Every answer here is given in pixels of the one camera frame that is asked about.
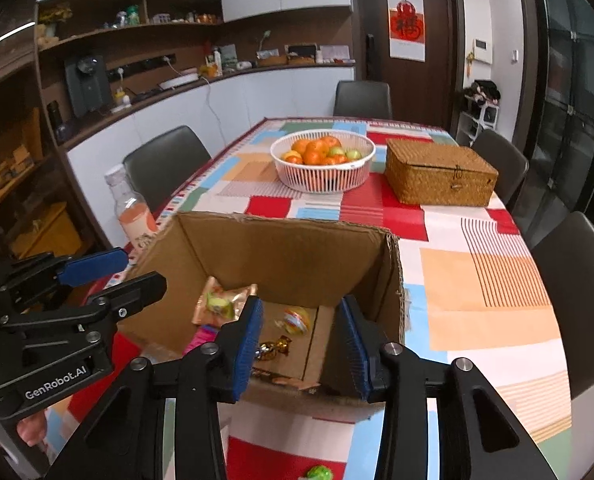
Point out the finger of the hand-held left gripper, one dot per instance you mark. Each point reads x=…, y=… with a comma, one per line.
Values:
x=94, y=265
x=132, y=290

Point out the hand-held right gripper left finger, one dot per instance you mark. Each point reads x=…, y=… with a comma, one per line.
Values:
x=249, y=350

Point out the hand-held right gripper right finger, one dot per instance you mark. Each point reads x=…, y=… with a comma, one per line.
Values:
x=354, y=350

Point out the gold candy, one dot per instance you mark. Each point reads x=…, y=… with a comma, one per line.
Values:
x=272, y=349

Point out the pink snack packet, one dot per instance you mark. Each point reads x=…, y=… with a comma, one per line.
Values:
x=201, y=337

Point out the orange snack packet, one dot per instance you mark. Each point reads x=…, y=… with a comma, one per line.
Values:
x=217, y=305

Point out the colourful round candy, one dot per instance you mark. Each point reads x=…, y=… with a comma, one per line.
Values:
x=297, y=321

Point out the brown cardboard box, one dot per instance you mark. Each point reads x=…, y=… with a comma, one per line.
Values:
x=287, y=260

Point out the green candy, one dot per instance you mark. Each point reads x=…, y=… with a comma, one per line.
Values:
x=319, y=473

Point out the person's left hand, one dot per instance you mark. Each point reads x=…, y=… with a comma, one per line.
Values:
x=32, y=427

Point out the pink drink bottle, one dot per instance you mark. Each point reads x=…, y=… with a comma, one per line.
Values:
x=132, y=215

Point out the wooden glass display cabinet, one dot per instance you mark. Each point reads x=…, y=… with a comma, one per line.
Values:
x=22, y=170

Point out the dark grey dining chair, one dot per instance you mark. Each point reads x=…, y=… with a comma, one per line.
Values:
x=582, y=300
x=502, y=160
x=362, y=100
x=164, y=160

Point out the colourful patchwork tablecloth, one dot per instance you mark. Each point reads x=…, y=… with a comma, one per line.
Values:
x=477, y=300

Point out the white fruit basket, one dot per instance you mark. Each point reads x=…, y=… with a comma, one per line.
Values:
x=322, y=177

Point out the woven wicker box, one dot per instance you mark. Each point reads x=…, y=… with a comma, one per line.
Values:
x=437, y=175

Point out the green apple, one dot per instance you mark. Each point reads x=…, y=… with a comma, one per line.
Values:
x=336, y=151
x=353, y=154

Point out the pile of oranges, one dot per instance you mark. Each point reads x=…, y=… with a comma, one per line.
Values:
x=314, y=152

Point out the white tray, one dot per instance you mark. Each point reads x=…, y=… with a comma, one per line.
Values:
x=178, y=80

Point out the yellow flower bouquet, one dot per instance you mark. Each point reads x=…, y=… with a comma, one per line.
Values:
x=53, y=14

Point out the white shoe rack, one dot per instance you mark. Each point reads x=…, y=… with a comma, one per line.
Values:
x=479, y=110

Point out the white desk lamp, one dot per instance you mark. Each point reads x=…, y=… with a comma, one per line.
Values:
x=264, y=40

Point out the small black chalkboard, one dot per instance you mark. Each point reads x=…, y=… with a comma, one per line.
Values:
x=301, y=50

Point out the dark brown door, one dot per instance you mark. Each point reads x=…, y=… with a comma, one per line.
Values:
x=437, y=35

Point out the black glass door cabinet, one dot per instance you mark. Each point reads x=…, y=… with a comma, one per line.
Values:
x=572, y=85

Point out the white wall intercom panel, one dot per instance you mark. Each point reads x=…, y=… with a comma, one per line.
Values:
x=482, y=51

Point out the red and white wall calendar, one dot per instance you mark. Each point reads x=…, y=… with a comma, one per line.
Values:
x=406, y=27

